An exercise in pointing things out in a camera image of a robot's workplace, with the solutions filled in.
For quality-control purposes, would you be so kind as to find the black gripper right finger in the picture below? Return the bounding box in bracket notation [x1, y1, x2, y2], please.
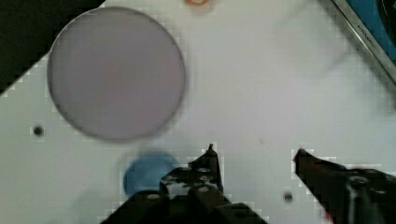
[293, 148, 396, 224]

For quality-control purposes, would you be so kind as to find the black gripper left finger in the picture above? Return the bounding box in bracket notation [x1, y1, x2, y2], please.
[100, 147, 268, 224]

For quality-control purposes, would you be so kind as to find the blue cup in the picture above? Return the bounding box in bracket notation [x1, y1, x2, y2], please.
[122, 151, 178, 197]

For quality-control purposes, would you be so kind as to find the lilac round plate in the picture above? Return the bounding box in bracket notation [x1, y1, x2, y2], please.
[47, 7, 187, 142]

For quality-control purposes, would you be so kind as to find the orange slice toy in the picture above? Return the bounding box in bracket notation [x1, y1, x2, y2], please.
[186, 0, 209, 7]

